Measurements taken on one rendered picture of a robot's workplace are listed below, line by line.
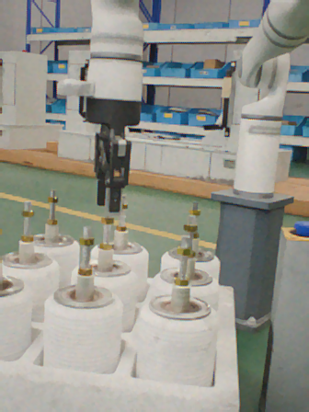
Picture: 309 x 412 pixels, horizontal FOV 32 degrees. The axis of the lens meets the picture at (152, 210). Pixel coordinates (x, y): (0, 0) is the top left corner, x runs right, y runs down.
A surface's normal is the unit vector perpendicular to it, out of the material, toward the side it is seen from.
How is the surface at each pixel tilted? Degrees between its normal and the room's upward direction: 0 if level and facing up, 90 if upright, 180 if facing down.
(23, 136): 90
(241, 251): 90
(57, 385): 90
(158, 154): 90
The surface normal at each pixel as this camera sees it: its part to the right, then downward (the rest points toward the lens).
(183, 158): -0.59, 0.12
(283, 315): -0.13, 0.18
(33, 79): 0.80, 0.17
